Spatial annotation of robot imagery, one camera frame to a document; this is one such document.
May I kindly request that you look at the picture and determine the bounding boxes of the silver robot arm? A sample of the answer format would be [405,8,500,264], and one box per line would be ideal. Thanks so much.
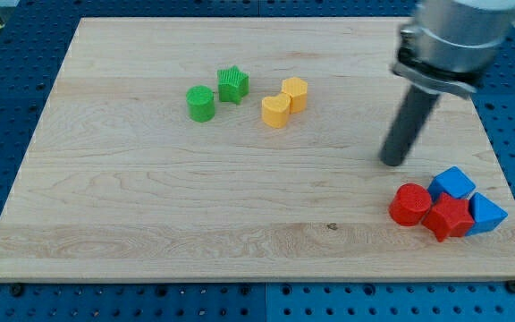
[392,0,515,98]

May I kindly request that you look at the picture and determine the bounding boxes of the yellow heart block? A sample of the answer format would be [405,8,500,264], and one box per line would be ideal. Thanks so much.
[261,93,291,128]

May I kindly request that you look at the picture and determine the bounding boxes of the green star block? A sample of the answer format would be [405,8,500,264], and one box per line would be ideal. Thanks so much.
[216,65,249,105]

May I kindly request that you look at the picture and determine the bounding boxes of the yellow pentagon block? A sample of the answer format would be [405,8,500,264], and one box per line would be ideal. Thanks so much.
[282,77,308,114]

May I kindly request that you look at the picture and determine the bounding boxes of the green cylinder block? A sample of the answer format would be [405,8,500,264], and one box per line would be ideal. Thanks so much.
[186,85,215,123]

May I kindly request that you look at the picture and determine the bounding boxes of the wooden board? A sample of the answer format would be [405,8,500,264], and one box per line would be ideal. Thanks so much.
[0,18,515,284]

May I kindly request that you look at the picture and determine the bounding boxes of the red cylinder block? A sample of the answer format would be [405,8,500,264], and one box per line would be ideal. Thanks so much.
[388,183,432,226]

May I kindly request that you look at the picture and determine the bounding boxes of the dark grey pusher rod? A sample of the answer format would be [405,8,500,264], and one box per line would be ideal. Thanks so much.
[379,85,440,166]

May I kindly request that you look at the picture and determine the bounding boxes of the blue cube block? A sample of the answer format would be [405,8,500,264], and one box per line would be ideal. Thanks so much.
[427,166,476,201]

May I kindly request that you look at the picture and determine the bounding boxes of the red star block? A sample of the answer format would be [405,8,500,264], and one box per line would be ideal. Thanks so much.
[421,192,475,242]

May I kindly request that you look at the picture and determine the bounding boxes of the blue triangle block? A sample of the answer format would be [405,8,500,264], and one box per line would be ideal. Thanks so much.
[466,192,508,236]

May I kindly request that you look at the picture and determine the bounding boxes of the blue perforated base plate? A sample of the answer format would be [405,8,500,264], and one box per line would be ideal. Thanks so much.
[0,0,515,321]

